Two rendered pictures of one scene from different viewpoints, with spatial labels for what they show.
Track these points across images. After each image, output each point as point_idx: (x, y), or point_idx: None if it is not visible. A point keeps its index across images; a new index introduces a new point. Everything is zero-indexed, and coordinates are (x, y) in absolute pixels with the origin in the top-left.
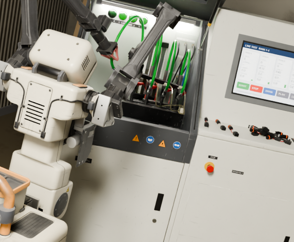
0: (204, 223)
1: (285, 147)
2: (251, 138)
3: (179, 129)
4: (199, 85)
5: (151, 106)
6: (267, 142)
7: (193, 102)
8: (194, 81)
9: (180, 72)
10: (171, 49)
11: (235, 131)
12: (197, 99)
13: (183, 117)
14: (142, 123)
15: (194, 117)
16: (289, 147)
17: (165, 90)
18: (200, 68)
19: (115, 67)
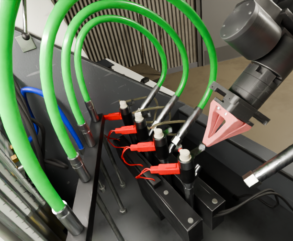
0: None
1: (123, 67)
2: (132, 78)
3: (188, 113)
4: (119, 72)
5: (168, 160)
6: (129, 71)
7: (149, 89)
8: (106, 81)
9: (87, 94)
10: (69, 58)
11: (145, 78)
12: (142, 82)
13: (107, 154)
14: (241, 134)
15: (166, 94)
16: (119, 66)
17: (178, 98)
18: (85, 58)
19: None
